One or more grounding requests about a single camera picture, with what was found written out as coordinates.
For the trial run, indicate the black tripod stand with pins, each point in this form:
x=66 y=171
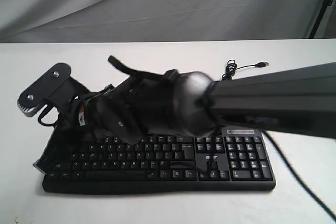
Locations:
x=325 y=4

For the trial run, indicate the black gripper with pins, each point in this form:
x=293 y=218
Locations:
x=94 y=114

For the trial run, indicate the black acer keyboard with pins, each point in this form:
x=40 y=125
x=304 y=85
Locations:
x=230 y=159

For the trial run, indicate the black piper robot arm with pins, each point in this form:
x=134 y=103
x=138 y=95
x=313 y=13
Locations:
x=299 y=101

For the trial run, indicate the grey backdrop cloth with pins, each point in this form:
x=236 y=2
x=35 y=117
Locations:
x=33 y=21

